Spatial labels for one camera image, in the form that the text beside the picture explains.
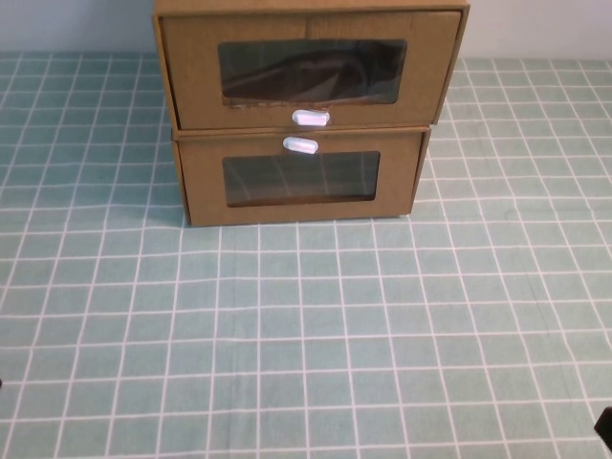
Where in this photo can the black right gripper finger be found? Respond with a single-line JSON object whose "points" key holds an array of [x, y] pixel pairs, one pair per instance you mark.
{"points": [[606, 423]]}

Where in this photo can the cardboard drawer with window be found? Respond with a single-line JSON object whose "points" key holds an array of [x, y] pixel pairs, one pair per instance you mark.
{"points": [[205, 191], [191, 72]]}

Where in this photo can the cardboard shoe box shell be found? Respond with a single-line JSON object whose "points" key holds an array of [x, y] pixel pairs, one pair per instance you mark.
{"points": [[427, 158], [311, 5]]}

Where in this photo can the teal blue surface edge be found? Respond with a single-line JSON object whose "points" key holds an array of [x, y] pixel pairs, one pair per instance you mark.
{"points": [[306, 334]]}

